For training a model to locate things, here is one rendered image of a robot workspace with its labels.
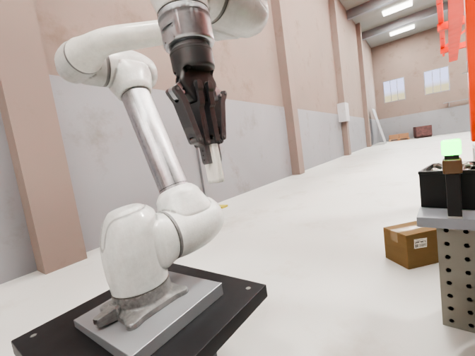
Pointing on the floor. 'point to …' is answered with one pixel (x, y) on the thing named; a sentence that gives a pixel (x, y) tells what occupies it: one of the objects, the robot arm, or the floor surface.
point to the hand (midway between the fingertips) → (213, 163)
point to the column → (457, 277)
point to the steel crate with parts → (423, 131)
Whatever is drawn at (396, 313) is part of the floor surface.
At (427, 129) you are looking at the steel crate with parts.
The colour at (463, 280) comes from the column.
